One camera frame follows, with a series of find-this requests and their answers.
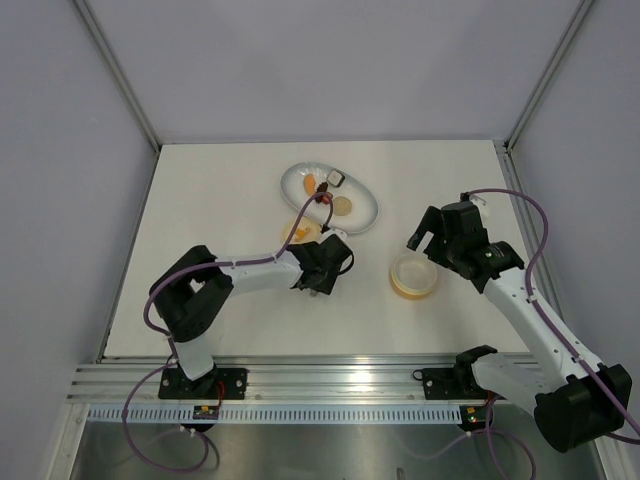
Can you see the white black sushi piece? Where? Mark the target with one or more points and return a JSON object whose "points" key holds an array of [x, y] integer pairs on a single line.
{"points": [[335, 178]]}

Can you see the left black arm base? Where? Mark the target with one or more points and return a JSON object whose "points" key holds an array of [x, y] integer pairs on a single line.
{"points": [[224, 383]]}

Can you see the white slotted cable duct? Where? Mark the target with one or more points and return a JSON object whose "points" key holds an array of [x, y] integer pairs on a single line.
{"points": [[280, 414]]}

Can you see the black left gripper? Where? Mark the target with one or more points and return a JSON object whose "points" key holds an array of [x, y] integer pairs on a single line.
{"points": [[325, 285]]}

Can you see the right aluminium frame post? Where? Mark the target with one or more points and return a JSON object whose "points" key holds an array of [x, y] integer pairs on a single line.
{"points": [[551, 69]]}

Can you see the white oval plate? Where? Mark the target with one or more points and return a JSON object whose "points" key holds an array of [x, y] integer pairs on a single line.
{"points": [[365, 206]]}

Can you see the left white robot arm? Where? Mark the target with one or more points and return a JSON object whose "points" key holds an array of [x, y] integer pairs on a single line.
{"points": [[184, 302]]}

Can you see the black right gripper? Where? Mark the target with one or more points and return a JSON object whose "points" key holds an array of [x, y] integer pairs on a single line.
{"points": [[431, 221]]}

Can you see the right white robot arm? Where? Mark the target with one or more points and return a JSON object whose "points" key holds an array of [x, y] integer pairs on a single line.
{"points": [[574, 398]]}

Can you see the aluminium front rail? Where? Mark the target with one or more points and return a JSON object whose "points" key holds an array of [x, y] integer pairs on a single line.
{"points": [[315, 379]]}

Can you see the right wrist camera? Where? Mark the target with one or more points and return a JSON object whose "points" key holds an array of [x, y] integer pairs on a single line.
{"points": [[481, 204]]}

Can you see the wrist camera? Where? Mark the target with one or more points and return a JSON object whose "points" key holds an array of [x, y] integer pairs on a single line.
{"points": [[481, 204], [330, 255]]}

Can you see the round cream lunch box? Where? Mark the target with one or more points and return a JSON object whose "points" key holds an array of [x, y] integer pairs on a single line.
{"points": [[413, 276]]}

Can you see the cream lunch box lid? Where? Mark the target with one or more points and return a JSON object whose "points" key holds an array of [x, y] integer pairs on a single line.
{"points": [[305, 232]]}

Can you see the aluminium frame post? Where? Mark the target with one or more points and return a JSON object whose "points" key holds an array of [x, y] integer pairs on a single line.
{"points": [[108, 56], [551, 69]]}

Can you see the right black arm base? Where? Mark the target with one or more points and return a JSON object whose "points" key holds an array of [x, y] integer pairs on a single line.
{"points": [[442, 384]]}

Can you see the round beige cookie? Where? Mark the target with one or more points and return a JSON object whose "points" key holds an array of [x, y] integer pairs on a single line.
{"points": [[342, 206]]}

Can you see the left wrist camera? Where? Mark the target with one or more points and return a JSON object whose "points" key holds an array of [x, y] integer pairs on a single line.
{"points": [[330, 255]]}

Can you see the left aluminium frame post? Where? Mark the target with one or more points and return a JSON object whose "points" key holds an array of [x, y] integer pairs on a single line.
{"points": [[108, 56]]}

